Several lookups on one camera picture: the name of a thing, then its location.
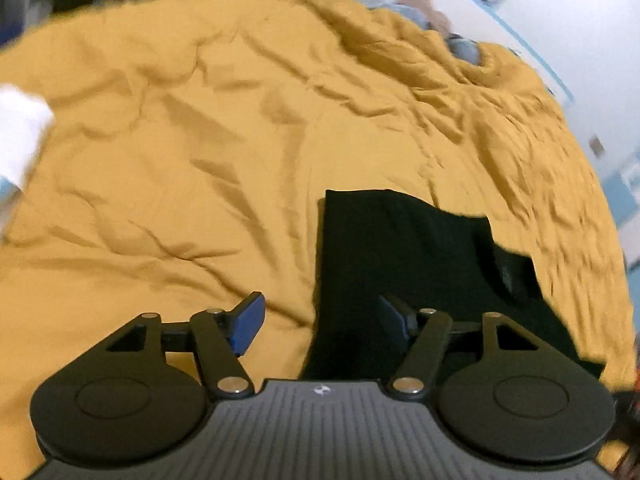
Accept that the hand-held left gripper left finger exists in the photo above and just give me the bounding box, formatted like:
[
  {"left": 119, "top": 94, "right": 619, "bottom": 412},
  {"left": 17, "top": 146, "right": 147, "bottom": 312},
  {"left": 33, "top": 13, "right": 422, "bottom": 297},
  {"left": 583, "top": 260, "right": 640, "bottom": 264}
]
[{"left": 106, "top": 291, "right": 266, "bottom": 400}]

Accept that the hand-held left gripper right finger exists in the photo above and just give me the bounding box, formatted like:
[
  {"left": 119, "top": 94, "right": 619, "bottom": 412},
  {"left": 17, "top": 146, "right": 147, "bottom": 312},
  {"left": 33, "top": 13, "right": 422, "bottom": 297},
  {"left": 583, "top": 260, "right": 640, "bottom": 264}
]
[{"left": 377, "top": 294, "right": 543, "bottom": 401}]

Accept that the black garment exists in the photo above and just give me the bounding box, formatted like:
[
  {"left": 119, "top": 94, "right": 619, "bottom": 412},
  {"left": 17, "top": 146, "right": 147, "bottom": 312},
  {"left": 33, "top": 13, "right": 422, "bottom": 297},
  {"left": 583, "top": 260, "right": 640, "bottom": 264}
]
[{"left": 300, "top": 187, "right": 603, "bottom": 381}]

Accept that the mustard yellow blanket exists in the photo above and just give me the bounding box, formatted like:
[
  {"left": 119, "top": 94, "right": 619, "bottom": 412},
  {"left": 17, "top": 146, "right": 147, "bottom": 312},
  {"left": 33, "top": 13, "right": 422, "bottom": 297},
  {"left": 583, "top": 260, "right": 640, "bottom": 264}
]
[{"left": 0, "top": 0, "right": 628, "bottom": 480}]

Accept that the blue and white wardrobe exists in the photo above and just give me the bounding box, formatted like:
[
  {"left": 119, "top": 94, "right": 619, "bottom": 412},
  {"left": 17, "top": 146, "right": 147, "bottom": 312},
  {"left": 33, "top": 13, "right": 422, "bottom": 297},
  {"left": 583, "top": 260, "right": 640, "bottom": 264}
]
[{"left": 602, "top": 152, "right": 640, "bottom": 233}]

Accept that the blue plush toy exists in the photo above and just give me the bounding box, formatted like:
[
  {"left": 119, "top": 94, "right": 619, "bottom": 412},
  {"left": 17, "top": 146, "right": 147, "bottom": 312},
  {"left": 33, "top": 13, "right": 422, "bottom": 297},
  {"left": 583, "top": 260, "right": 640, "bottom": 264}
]
[{"left": 447, "top": 35, "right": 483, "bottom": 66}]

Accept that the white cloth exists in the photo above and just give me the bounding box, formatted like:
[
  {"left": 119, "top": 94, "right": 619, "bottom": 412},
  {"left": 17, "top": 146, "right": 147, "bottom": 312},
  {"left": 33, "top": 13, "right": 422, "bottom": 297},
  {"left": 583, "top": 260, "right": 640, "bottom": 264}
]
[{"left": 0, "top": 82, "right": 56, "bottom": 201}]

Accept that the brown teddy bear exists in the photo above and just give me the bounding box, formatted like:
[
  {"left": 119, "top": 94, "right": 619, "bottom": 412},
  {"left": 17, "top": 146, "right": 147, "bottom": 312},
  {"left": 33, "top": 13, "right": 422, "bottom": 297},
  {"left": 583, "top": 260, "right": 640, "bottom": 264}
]
[{"left": 395, "top": 0, "right": 453, "bottom": 36}]

